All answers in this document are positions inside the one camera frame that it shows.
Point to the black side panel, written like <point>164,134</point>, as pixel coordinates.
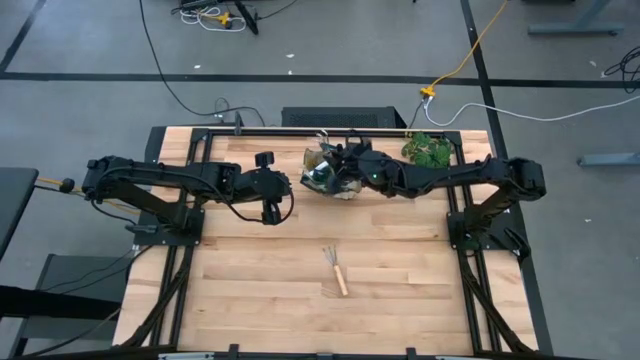
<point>154,145</point>

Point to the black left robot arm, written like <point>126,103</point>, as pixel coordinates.
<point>165,175</point>

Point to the black metal table frame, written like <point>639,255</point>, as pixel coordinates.
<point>275,132</point>

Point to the grey desk foot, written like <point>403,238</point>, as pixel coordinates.
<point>610,160</point>
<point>575,30</point>

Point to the grey floor platform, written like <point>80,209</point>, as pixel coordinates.
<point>75,270</point>

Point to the black stand leg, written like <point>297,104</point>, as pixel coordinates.
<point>247,17</point>

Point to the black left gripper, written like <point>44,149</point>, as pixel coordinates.
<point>272,187</point>

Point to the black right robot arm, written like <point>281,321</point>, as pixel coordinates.
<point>450,172</point>

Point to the black bar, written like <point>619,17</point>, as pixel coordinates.
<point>50,302</point>

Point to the green plant in white pot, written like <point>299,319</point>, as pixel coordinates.
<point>425,150</point>

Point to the beige green gardening bag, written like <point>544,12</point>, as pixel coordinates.
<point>311,157</point>

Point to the black computer case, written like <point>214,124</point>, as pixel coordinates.
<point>340,117</point>

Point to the black desk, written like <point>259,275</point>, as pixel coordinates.
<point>15,200</point>

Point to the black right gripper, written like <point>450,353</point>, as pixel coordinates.
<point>375,175</point>

